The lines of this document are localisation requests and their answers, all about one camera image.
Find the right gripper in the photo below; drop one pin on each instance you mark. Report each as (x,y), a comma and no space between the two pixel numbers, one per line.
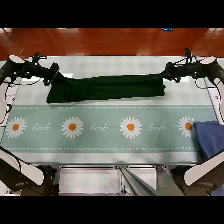
(169,72)

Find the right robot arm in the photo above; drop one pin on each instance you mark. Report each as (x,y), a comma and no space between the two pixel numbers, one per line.
(194,68)

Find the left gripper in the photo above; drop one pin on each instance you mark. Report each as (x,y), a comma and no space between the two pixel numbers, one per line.
(51,72)

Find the blue garment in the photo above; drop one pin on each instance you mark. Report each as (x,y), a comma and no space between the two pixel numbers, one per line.
(210,140)

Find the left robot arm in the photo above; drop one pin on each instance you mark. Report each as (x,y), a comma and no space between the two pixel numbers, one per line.
(29,69)

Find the black garment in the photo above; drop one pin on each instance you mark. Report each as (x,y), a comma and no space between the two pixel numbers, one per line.
(106,87)

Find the silver frame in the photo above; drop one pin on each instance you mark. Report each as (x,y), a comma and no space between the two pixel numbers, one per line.
(139,185)

